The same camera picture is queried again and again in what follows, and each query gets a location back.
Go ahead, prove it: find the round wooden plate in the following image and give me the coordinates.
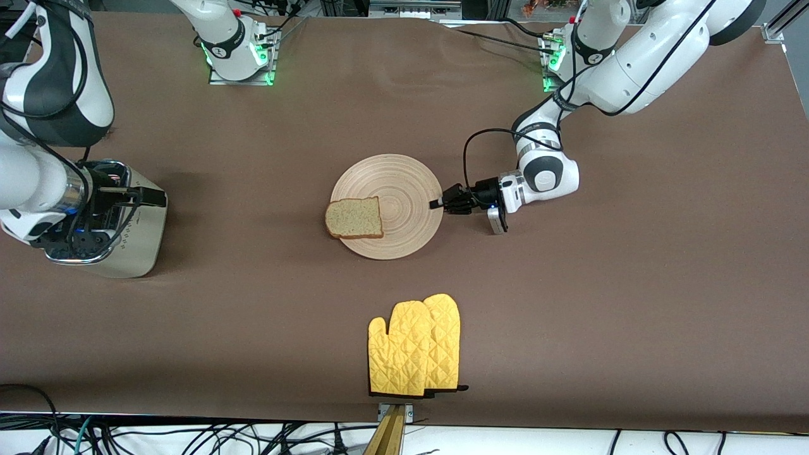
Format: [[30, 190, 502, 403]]
[[331, 154, 444, 260]]

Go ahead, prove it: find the bread slice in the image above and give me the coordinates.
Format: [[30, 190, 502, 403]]
[[325, 197, 384, 240]]

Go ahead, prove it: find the beige and chrome toaster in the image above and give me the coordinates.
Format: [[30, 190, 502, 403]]
[[43, 161, 169, 279]]

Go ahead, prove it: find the yellow quilted oven mitt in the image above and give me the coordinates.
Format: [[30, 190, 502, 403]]
[[368, 301, 438, 399], [422, 293, 470, 397]]

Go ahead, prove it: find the brown table cover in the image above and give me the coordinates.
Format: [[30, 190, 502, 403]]
[[0, 11, 809, 434]]

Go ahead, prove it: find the grey background equipment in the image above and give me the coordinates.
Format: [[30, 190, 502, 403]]
[[368, 0, 462, 20]]

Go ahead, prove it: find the golden aluminium profile bar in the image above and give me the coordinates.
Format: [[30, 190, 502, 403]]
[[362, 404, 406, 455]]

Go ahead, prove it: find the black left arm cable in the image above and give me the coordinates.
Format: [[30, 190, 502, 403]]
[[463, 0, 718, 190]]

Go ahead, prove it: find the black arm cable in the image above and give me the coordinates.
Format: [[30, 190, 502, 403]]
[[463, 0, 718, 190], [0, 0, 92, 168]]

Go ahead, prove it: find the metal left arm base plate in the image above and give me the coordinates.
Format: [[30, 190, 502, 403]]
[[542, 32, 611, 94]]

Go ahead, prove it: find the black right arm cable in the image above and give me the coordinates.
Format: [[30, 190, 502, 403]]
[[0, 0, 92, 168]]

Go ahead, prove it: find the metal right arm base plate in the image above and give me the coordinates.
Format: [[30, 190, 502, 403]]
[[209, 28, 279, 86]]

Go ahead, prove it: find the long black table cable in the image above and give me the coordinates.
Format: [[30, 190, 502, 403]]
[[452, 27, 557, 54]]

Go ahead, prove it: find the short black table cable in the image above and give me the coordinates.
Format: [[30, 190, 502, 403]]
[[502, 18, 550, 40]]

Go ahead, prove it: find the small metal bracket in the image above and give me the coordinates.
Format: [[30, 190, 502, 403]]
[[377, 403, 415, 423]]

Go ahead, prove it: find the black looped floor cable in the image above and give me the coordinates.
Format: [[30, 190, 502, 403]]
[[0, 384, 61, 455]]

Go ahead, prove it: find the black base cable bundle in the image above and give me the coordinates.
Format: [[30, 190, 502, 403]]
[[253, 0, 310, 48]]

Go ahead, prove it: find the teal floor cable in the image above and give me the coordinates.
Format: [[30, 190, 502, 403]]
[[75, 416, 95, 455]]

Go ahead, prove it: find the black floor cable tangle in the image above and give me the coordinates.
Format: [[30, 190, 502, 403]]
[[88, 420, 380, 455]]

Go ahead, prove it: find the aluminium frame post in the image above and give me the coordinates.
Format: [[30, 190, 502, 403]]
[[762, 0, 806, 44]]

